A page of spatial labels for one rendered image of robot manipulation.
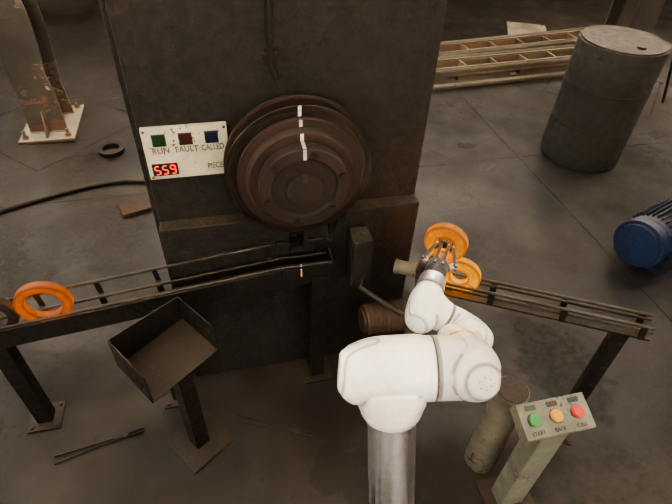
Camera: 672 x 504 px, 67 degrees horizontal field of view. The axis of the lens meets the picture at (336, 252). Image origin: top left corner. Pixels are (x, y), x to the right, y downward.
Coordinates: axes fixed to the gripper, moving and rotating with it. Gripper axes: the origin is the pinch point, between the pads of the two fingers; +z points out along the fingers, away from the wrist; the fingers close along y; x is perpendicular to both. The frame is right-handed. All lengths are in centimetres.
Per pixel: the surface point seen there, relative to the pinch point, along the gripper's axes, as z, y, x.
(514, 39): 443, -10, -95
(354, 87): 8, -40, 46
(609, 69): 225, 60, -22
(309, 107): -15, -46, 49
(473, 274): -2.1, 12.0, -11.4
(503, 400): -34, 33, -33
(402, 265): -2.1, -14.0, -17.0
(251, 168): -29, -59, 33
